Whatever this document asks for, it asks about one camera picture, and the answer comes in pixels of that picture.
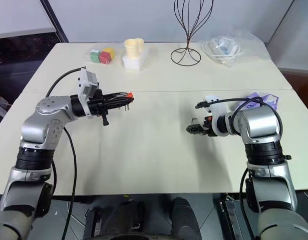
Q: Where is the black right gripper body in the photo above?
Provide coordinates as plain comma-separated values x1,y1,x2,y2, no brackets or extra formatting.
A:
203,115,217,138

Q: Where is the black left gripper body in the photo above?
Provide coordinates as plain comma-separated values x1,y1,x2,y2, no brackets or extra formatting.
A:
87,89,112,127

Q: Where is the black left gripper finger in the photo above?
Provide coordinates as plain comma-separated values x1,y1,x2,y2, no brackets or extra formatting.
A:
104,98,135,109
104,91,132,100

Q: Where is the black orange hex key holder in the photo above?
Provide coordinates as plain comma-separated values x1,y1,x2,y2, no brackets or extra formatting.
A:
113,91,135,111

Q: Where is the red cube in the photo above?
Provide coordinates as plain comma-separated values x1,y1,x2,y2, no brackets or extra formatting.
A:
98,51,112,65

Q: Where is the yellow cube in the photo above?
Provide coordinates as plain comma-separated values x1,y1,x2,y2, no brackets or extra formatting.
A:
103,47,116,60

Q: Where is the clear bag of cubes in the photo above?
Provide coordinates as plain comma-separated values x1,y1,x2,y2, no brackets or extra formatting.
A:
88,46,117,66

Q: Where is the large cream cup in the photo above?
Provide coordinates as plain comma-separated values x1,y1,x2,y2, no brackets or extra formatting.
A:
124,38,140,60

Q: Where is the small cream cup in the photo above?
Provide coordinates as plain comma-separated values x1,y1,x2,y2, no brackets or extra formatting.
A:
135,37,145,52

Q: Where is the purple plastic packet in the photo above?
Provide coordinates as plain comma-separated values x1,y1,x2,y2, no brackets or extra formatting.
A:
244,91,280,111

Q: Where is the dark rounded shape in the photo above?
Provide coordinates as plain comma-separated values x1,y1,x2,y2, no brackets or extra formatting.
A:
168,196,202,240

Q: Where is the clear plastic bag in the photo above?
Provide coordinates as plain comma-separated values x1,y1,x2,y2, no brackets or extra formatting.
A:
199,25,247,69

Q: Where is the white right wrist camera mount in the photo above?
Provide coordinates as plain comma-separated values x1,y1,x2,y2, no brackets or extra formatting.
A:
203,94,232,138

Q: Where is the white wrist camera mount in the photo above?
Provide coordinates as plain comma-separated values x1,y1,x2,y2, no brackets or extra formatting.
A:
77,66,101,118
203,94,232,138

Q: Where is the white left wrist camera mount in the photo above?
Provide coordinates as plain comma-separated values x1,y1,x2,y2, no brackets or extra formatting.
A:
77,66,101,118

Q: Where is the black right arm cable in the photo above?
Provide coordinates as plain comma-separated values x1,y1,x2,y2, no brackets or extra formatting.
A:
194,97,283,240

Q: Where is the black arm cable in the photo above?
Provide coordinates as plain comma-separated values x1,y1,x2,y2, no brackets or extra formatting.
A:
194,97,283,240
45,66,78,240

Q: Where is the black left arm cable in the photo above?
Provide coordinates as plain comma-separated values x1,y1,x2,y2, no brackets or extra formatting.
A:
45,66,78,240

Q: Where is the brown wire stand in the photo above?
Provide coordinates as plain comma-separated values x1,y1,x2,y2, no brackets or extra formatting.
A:
170,0,215,67

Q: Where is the metal bracket under table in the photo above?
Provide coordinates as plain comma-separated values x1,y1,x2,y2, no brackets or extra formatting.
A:
218,193,246,240

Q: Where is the black diagonal frame bar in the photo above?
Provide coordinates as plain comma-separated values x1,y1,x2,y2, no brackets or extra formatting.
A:
39,0,70,44

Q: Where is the grey diagonal frame bar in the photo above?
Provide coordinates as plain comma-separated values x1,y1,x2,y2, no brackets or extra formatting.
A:
268,0,301,45

